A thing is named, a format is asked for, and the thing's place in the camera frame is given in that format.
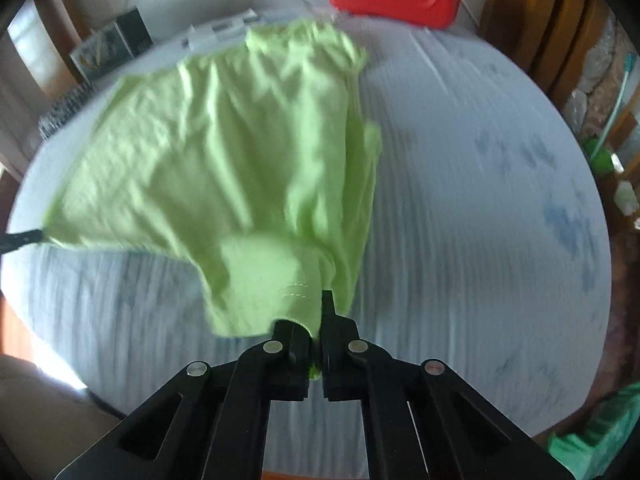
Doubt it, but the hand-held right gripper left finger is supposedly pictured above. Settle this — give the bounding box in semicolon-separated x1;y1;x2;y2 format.
54;318;312;480

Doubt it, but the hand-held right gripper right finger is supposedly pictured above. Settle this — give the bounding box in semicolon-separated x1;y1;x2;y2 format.
320;290;576;480

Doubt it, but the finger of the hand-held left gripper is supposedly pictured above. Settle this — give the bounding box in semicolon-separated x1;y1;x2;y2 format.
0;229;45;253

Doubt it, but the light green t-shirt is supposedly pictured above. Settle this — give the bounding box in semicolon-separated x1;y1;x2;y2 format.
42;18;383;379

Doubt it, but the white round tablecloth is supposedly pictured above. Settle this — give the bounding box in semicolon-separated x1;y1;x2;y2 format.
2;8;613;472

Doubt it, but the dark printed box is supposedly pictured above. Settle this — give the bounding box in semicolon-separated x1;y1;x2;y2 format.
69;7;153;84

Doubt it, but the green plastic bag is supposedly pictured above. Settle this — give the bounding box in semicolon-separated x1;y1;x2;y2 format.
546;383;640;480

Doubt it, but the white flat carton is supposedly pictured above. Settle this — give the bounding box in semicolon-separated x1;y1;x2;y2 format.
178;8;258;50

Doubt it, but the green round toy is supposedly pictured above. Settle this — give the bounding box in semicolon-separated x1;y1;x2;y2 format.
583;136;620;176

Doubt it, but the teal stick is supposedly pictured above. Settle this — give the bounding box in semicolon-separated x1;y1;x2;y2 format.
597;53;636;142

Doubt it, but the wooden chair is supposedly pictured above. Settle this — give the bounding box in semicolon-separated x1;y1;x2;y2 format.
478;0;621;106

